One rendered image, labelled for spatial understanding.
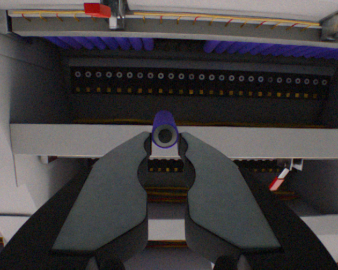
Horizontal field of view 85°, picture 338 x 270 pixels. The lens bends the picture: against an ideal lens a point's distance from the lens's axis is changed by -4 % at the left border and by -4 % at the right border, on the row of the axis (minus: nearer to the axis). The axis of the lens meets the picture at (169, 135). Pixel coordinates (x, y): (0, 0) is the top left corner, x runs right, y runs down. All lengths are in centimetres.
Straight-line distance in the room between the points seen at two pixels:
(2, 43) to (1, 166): 17
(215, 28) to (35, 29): 23
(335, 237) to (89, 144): 54
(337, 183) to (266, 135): 29
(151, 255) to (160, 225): 26
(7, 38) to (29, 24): 5
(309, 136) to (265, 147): 7
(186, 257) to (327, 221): 37
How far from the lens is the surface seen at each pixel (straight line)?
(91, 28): 29
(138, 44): 33
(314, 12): 31
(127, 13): 28
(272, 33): 31
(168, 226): 41
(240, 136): 29
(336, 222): 55
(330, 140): 37
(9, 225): 47
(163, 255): 66
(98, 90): 41
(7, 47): 35
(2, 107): 33
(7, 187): 40
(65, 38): 34
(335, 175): 57
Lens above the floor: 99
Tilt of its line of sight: 29 degrees up
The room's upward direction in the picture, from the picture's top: 178 degrees counter-clockwise
